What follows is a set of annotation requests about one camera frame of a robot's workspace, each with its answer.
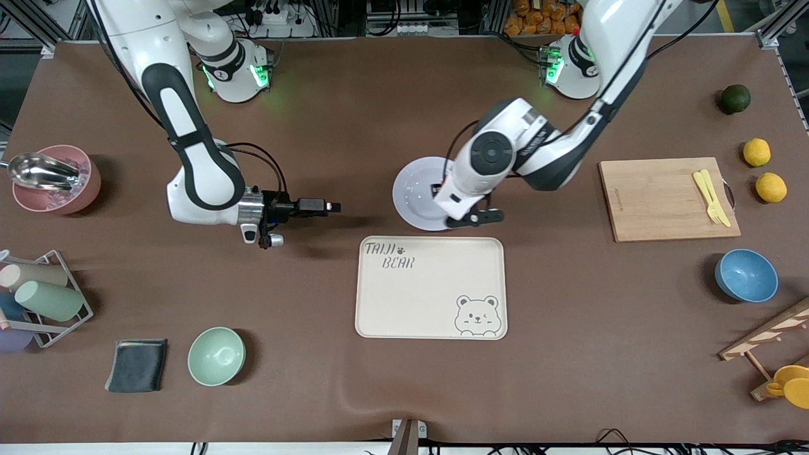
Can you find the purple cup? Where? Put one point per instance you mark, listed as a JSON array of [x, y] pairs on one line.
[[12, 340]]

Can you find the lavender round plate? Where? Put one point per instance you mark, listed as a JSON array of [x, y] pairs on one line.
[[411, 196]]

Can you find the white power strip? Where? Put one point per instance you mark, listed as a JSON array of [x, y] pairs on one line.
[[278, 19]]

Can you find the yellow plastic fork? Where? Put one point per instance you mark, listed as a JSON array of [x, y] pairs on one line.
[[706, 196]]

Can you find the yellow plastic knife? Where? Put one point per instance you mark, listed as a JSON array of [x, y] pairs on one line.
[[720, 205]]

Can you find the yellow mug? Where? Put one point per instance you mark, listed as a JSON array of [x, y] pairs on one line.
[[796, 385]]

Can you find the wooden cutting board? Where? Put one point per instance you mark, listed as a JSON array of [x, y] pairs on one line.
[[657, 196]]

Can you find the aluminium frame profile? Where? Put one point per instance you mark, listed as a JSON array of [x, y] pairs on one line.
[[768, 39], [47, 49]]

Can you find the blue bowl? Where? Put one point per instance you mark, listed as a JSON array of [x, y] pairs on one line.
[[749, 278]]

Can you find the pink bowl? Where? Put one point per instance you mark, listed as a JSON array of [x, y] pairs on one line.
[[69, 201]]

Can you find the mint green cup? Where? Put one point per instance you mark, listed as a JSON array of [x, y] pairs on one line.
[[50, 301]]

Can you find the blue cup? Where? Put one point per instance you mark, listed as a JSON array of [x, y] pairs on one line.
[[9, 306]]

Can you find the metal scoop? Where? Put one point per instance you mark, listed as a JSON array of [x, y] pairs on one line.
[[38, 169]]

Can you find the dark grey folded cloth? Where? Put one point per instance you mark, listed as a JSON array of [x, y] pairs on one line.
[[136, 366]]

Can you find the cream bear print tray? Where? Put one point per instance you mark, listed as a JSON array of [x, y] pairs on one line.
[[430, 297]]

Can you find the table edge mounting bracket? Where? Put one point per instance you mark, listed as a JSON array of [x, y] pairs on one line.
[[407, 439]]

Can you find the mint green bowl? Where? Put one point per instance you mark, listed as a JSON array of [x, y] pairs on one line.
[[215, 357]]

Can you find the wooden mug rack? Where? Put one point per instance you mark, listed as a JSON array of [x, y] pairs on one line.
[[758, 335]]

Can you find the beige cup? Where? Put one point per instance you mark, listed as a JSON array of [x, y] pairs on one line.
[[31, 276]]

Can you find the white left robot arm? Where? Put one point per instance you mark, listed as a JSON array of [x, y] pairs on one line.
[[607, 44]]

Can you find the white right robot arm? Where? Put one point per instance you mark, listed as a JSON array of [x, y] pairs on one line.
[[202, 177]]

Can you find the dark green avocado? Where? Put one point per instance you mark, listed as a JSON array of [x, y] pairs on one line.
[[736, 99]]

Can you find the yellow lemon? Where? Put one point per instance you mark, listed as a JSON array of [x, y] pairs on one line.
[[756, 152], [771, 188]]

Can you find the orange bread rolls bag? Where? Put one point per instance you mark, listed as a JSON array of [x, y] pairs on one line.
[[537, 22]]

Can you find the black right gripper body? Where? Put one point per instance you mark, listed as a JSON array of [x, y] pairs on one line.
[[279, 208]]

